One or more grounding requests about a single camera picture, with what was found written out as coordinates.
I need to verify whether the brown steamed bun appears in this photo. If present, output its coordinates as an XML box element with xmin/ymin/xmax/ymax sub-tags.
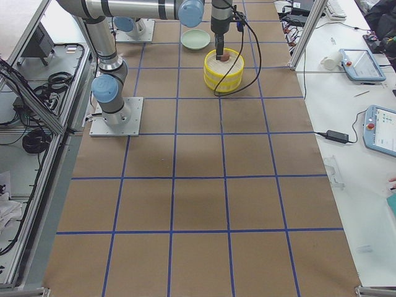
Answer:
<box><xmin>220</xmin><ymin>53</ymin><xmax>230</xmax><ymax>62</ymax></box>

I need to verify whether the lower teach pendant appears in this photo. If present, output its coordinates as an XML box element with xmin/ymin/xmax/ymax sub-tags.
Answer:
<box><xmin>363</xmin><ymin>105</ymin><xmax>395</xmax><ymax>156</ymax></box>

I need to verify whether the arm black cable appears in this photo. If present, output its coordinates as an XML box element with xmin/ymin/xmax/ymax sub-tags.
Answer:
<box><xmin>212</xmin><ymin>0</ymin><xmax>263</xmax><ymax>97</ymax></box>

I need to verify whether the clear plastic bracket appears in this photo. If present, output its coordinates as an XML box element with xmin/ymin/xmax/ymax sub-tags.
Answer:
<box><xmin>323</xmin><ymin>156</ymin><xmax>345</xmax><ymax>189</ymax></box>

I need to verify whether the yellow steamer layer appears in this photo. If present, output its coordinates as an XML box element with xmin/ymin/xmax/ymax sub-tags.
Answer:
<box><xmin>204</xmin><ymin>48</ymin><xmax>245</xmax><ymax>82</ymax></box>
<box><xmin>204</xmin><ymin>76</ymin><xmax>242</xmax><ymax>93</ymax></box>

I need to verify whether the aluminium frame side rail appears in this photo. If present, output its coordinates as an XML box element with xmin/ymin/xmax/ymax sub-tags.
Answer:
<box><xmin>1</xmin><ymin>1</ymin><xmax>93</xmax><ymax>290</ymax></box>

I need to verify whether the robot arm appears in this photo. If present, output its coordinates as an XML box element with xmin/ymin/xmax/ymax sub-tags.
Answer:
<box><xmin>59</xmin><ymin>0</ymin><xmax>204</xmax><ymax>126</ymax></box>
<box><xmin>113</xmin><ymin>17</ymin><xmax>146</xmax><ymax>39</ymax></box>

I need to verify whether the black power brick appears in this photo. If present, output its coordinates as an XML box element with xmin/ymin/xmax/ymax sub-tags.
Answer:
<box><xmin>326</xmin><ymin>130</ymin><xmax>349</xmax><ymax>144</ymax></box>

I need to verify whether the upper teach pendant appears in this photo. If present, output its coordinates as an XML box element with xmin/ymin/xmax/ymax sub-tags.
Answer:
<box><xmin>339</xmin><ymin>49</ymin><xmax>386</xmax><ymax>84</ymax></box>

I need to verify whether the light green plate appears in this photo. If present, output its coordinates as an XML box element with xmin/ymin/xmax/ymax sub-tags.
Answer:
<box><xmin>181</xmin><ymin>29</ymin><xmax>210</xmax><ymax>50</ymax></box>

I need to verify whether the white cup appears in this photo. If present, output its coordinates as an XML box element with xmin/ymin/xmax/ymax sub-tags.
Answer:
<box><xmin>320</xmin><ymin>51</ymin><xmax>343</xmax><ymax>71</ymax></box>

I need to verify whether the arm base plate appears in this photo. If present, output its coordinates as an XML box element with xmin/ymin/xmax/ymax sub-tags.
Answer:
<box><xmin>114</xmin><ymin>17</ymin><xmax>155</xmax><ymax>43</ymax></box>
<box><xmin>89</xmin><ymin>97</ymin><xmax>144</xmax><ymax>137</ymax></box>

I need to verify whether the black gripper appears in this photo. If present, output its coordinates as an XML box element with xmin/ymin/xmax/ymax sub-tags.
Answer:
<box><xmin>215</xmin><ymin>32</ymin><xmax>224</xmax><ymax>61</ymax></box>

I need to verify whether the coiled black cable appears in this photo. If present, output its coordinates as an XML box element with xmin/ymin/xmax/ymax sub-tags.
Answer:
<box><xmin>22</xmin><ymin>128</ymin><xmax>50</xmax><ymax>155</ymax></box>

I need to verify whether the black electronics box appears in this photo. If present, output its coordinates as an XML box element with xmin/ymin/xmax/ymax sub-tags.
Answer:
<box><xmin>21</xmin><ymin>22</ymin><xmax>54</xmax><ymax>66</ymax></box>

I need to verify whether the teach pendant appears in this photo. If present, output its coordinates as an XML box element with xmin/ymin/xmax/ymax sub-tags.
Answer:
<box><xmin>363</xmin><ymin>105</ymin><xmax>395</xmax><ymax>156</ymax></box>
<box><xmin>339</xmin><ymin>49</ymin><xmax>386</xmax><ymax>84</ymax></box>

